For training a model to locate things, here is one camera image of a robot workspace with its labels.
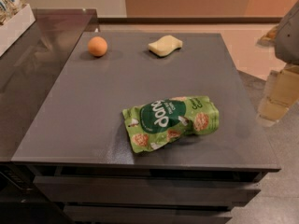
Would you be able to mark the white snack box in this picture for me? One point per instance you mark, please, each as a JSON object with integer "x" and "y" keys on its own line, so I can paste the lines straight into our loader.
{"x": 12, "y": 30}

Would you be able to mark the orange fruit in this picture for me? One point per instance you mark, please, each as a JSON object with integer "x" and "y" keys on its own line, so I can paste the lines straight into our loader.
{"x": 97, "y": 46}

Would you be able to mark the yellow sponge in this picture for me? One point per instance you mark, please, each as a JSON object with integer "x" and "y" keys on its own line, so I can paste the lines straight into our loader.
{"x": 165, "y": 45}

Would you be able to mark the grey drawer cabinet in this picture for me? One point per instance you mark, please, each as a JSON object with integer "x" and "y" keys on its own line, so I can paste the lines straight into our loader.
{"x": 78, "y": 149}

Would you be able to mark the snack packets in box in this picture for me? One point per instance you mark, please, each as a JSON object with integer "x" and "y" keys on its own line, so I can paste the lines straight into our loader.
{"x": 9, "y": 8}

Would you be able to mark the green rice chip bag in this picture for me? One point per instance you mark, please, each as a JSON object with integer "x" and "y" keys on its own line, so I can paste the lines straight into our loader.
{"x": 159, "y": 123}

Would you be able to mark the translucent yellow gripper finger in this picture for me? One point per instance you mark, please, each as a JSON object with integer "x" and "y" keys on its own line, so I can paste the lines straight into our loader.
{"x": 280, "y": 93}

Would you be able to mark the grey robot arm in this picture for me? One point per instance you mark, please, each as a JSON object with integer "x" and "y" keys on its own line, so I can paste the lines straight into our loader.
{"x": 286, "y": 37}

